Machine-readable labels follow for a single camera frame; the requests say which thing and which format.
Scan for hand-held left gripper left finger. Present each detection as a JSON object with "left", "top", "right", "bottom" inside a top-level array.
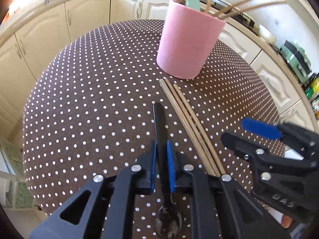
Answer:
[{"left": 29, "top": 141, "right": 157, "bottom": 239}]

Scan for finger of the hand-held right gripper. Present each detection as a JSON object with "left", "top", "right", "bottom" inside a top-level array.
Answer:
[
  {"left": 241, "top": 118, "right": 319, "bottom": 159},
  {"left": 221, "top": 131, "right": 317, "bottom": 173}
]

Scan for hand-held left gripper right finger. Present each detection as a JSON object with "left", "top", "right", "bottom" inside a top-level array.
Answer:
[{"left": 166, "top": 140, "right": 291, "bottom": 239}]

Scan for black-handled metal spoon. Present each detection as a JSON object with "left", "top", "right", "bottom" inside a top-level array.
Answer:
[{"left": 153, "top": 103, "right": 183, "bottom": 238}]

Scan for pink cup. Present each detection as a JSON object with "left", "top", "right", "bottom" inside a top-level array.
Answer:
[{"left": 156, "top": 0, "right": 227, "bottom": 80}]

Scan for orange white packet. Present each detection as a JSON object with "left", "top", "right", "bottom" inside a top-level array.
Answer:
[{"left": 268, "top": 208, "right": 293, "bottom": 228}]

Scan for yellow green bottle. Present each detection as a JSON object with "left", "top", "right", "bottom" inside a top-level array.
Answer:
[{"left": 304, "top": 73, "right": 319, "bottom": 100}]

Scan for green kitchen appliance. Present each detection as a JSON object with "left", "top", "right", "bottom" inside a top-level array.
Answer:
[{"left": 279, "top": 40, "right": 313, "bottom": 84}]

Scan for brown polka dot tablecloth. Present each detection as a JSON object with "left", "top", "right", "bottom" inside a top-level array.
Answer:
[{"left": 22, "top": 19, "right": 287, "bottom": 239}]

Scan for white bowl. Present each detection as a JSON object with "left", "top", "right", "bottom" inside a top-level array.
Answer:
[{"left": 258, "top": 24, "right": 277, "bottom": 43}]

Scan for chopsticks in pink cup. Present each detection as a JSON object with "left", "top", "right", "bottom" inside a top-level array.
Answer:
[{"left": 152, "top": 0, "right": 258, "bottom": 34}]

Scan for cream kitchen cabinets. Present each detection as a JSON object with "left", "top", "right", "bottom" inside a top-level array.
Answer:
[{"left": 0, "top": 0, "right": 319, "bottom": 140}]

